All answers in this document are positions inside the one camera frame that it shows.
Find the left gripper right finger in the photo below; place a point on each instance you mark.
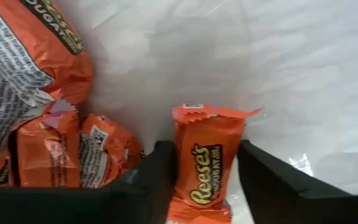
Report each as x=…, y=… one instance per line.
x=291, y=199

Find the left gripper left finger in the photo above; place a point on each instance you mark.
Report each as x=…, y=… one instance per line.
x=73, y=205

